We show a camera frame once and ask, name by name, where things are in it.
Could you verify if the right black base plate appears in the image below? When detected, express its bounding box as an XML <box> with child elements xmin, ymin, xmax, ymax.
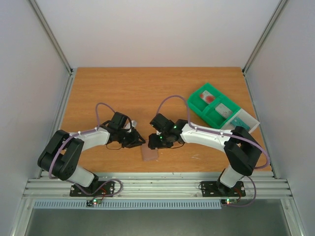
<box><xmin>198</xmin><ymin>181</ymin><xmax>246</xmax><ymax>197</ymax></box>

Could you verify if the white bin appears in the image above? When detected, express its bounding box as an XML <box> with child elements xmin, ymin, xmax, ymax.
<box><xmin>221</xmin><ymin>109</ymin><xmax>260</xmax><ymax>133</ymax></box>

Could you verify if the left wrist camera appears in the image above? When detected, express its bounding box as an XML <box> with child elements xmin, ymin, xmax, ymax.
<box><xmin>124</xmin><ymin>120</ymin><xmax>137</xmax><ymax>130</ymax></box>

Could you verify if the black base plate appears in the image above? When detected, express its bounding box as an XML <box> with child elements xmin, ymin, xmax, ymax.
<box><xmin>198</xmin><ymin>181</ymin><xmax>246</xmax><ymax>197</ymax></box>
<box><xmin>69</xmin><ymin>181</ymin><xmax>115</xmax><ymax>197</ymax></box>

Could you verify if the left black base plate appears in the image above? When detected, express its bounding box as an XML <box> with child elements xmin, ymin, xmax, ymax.
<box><xmin>69</xmin><ymin>181</ymin><xmax>115</xmax><ymax>197</ymax></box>

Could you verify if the pink leather card holder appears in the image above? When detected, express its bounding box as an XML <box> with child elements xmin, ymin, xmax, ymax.
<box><xmin>141</xmin><ymin>145</ymin><xmax>158</xmax><ymax>161</ymax></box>

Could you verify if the aluminium frame post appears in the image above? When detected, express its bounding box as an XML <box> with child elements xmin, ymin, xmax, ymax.
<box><xmin>242</xmin><ymin>0</ymin><xmax>289</xmax><ymax>77</ymax></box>
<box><xmin>27</xmin><ymin>0</ymin><xmax>73</xmax><ymax>75</ymax></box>

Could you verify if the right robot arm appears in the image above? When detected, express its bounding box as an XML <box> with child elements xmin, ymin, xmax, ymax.
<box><xmin>148</xmin><ymin>113</ymin><xmax>262</xmax><ymax>197</ymax></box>

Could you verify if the large green bin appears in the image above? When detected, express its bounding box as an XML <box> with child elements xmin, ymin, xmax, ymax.
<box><xmin>187</xmin><ymin>83</ymin><xmax>223</xmax><ymax>122</ymax></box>

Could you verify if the aluminium frame post right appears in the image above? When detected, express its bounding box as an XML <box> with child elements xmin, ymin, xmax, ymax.
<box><xmin>242</xmin><ymin>0</ymin><xmax>289</xmax><ymax>77</ymax></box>

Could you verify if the aluminium front rail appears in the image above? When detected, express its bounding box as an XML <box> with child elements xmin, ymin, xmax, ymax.
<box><xmin>22</xmin><ymin>171</ymin><xmax>293</xmax><ymax>200</ymax></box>

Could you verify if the red circle card stack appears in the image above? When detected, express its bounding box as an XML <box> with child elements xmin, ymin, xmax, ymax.
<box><xmin>199</xmin><ymin>90</ymin><xmax>216</xmax><ymax>104</ymax></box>

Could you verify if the aluminium frame post left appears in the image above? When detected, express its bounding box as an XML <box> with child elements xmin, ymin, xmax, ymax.
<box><xmin>27</xmin><ymin>0</ymin><xmax>73</xmax><ymax>75</ymax></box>

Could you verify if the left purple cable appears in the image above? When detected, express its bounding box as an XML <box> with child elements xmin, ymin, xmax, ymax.
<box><xmin>48</xmin><ymin>102</ymin><xmax>124</xmax><ymax>197</ymax></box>

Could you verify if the small green bin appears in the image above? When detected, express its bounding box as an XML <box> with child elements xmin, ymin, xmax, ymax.
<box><xmin>201</xmin><ymin>95</ymin><xmax>241</xmax><ymax>129</ymax></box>

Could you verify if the grey slotted cable duct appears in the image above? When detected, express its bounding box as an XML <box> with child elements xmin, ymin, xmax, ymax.
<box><xmin>33</xmin><ymin>200</ymin><xmax>221</xmax><ymax>210</ymax></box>

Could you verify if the teal card stack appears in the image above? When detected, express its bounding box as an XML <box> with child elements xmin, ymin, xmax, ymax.
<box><xmin>231</xmin><ymin>117</ymin><xmax>250</xmax><ymax>131</ymax></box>

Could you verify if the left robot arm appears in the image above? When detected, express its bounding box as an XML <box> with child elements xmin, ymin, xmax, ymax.
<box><xmin>37</xmin><ymin>112</ymin><xmax>146</xmax><ymax>196</ymax></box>

